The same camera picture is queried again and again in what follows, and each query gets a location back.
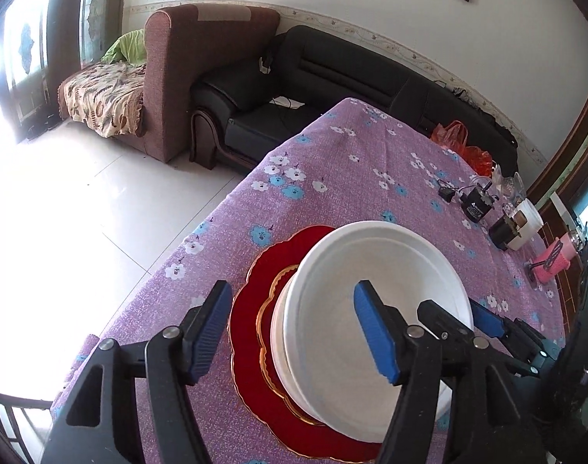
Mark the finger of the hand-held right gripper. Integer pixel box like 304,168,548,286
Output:
416,300,473,349
469,299,566,382

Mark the large white paper bowl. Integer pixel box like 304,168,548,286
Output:
270,271,333,426

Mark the dark bottle with cork lid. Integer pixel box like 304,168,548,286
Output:
489,205,527,252

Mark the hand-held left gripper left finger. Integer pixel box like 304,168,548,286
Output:
43,279,234,464

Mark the brown wooden counter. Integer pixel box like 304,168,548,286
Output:
528,101,588,252

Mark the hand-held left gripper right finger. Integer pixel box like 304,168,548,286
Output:
353,280,537,464

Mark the clear crumpled plastic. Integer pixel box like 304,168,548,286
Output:
492,164,526,204

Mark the purple floral tablecloth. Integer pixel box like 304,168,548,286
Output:
50,97,573,464

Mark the red plastic bag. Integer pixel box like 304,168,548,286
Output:
430,122,494,177

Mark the black power adapter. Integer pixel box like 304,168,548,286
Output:
461,184,500,225

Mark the glass door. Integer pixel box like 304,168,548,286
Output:
0,0,58,143

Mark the brown fabric sofa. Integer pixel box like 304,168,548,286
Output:
58,2,281,164

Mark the white flat box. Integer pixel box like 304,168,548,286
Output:
550,192,578,228

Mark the white and black cup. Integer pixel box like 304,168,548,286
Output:
509,198,545,251

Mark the green pillow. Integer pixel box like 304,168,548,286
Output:
101,29,147,65

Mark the dark wooden chair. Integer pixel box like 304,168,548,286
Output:
0,386,55,464

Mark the leaf patterned blanket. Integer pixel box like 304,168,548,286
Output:
58,60,147,138

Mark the red plate with gold rim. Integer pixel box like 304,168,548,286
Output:
229,225,386,462

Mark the pink thermos with knit sleeve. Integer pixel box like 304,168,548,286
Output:
536,229,587,285

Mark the black leather sofa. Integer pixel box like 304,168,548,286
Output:
190,25,520,177

